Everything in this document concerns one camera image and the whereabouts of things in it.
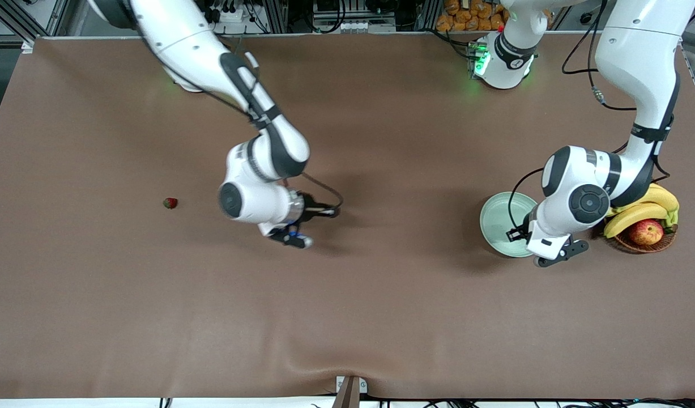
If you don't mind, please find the pale green plate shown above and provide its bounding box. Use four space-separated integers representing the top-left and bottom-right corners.
480 192 539 258

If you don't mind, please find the brown table cloth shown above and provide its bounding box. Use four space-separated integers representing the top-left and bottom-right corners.
0 33 695 400

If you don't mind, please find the large yellow banana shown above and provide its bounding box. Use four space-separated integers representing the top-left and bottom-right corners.
636 183 680 214
603 203 669 239

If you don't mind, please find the brown wicker basket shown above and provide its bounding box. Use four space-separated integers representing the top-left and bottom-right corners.
604 224 678 254

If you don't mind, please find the red apple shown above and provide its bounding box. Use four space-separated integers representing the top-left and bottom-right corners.
629 219 664 246

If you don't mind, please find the metal table clamp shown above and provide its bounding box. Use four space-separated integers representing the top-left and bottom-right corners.
331 375 368 408

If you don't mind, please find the white power strip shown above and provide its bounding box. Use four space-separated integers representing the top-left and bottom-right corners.
207 3 247 24

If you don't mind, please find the pile of orange breads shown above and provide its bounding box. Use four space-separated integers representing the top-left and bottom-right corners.
436 0 509 32

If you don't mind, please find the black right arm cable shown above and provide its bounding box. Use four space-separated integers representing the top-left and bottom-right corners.
200 51 344 219

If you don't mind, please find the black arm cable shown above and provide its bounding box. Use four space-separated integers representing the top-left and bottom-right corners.
200 51 344 219
507 0 673 230

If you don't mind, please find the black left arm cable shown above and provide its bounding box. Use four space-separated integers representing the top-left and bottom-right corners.
507 0 673 230

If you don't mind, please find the aluminium frame profile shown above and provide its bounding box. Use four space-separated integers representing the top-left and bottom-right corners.
262 0 289 34

